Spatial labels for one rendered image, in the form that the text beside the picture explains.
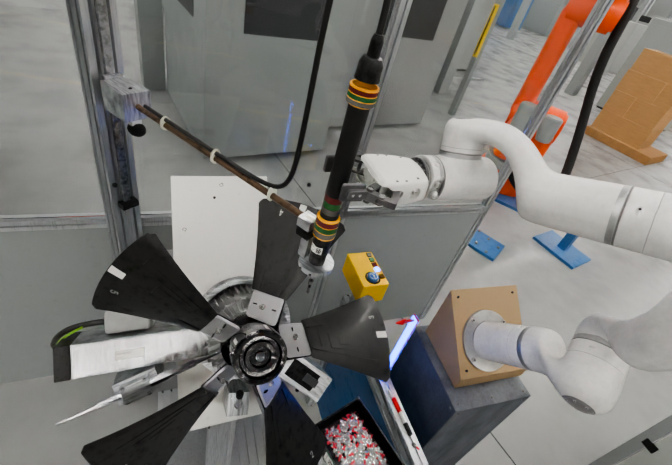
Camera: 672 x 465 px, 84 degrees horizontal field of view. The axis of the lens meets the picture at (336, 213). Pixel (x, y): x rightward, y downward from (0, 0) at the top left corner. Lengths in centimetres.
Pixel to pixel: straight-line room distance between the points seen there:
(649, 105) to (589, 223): 790
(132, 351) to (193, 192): 41
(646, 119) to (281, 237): 798
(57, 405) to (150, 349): 131
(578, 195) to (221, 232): 84
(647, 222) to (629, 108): 802
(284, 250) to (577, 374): 71
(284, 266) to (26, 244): 103
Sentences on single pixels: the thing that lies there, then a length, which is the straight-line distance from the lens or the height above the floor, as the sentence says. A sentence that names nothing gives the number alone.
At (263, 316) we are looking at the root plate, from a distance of 91.
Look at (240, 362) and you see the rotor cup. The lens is 87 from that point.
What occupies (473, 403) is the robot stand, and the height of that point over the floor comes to 93.
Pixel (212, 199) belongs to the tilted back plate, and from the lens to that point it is 109.
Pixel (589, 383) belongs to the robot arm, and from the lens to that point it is 104.
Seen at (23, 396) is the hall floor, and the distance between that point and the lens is 237.
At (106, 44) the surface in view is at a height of 165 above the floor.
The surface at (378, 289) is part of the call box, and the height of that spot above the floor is 105.
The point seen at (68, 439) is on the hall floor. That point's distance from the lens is 221.
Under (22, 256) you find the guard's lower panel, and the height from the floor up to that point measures 84.
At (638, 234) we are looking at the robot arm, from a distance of 64.
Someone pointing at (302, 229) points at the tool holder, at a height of 152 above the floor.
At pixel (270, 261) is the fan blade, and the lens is 91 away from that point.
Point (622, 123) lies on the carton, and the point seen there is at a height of 42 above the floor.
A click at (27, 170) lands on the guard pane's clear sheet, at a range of 148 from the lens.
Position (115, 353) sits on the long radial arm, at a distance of 102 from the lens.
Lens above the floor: 197
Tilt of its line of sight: 36 degrees down
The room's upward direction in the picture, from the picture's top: 16 degrees clockwise
